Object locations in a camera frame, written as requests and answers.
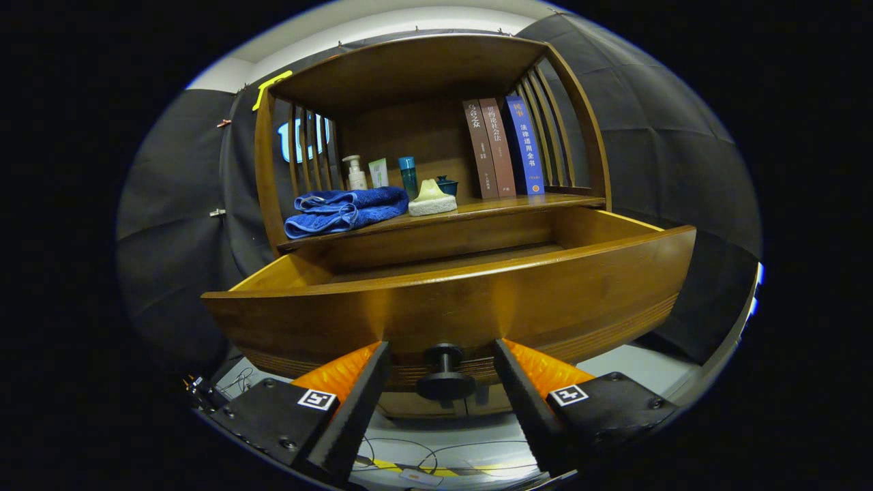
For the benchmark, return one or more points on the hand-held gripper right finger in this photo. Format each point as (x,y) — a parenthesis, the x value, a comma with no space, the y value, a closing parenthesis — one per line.
(528,416)

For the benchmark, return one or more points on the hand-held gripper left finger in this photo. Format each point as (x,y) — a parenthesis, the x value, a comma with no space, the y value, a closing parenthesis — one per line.
(354,416)

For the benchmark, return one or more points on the wooden drawer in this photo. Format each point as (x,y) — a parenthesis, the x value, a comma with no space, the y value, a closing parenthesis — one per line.
(477,300)

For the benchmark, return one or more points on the wooden cabinet door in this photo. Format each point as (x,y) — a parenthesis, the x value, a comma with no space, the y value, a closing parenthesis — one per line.
(423,408)
(496,406)

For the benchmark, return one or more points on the wooden countertop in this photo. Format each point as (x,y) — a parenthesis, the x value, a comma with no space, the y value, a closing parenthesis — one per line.
(498,202)

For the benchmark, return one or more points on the wooden cabinet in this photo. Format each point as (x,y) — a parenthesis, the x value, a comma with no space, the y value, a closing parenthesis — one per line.
(409,75)

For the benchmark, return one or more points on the yellow floor tape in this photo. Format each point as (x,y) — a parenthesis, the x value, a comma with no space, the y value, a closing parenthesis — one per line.
(450,471)

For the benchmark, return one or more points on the blue folded towel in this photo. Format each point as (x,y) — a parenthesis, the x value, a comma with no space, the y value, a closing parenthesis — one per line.
(341,211)

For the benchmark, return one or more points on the white pump bottle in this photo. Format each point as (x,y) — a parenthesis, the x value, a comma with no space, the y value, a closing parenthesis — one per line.
(357,179)

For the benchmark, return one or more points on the white green tube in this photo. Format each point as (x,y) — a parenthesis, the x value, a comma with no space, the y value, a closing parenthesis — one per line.
(378,174)

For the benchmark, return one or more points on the blue lidded teacup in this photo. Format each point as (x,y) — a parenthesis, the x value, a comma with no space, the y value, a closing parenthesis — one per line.
(449,186)

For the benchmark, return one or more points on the teal bottle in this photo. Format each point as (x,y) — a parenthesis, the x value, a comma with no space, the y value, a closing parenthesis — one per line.
(408,174)

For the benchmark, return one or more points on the blue book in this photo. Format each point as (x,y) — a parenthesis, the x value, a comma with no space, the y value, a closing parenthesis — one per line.
(528,150)

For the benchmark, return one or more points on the reddish brown book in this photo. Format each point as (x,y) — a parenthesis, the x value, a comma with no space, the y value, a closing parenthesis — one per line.
(501,150)

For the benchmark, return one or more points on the dark brown book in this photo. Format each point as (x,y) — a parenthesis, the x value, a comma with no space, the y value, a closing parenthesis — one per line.
(481,150)

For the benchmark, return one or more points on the black backdrop cloth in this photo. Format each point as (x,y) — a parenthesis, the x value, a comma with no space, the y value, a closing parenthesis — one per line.
(682,170)

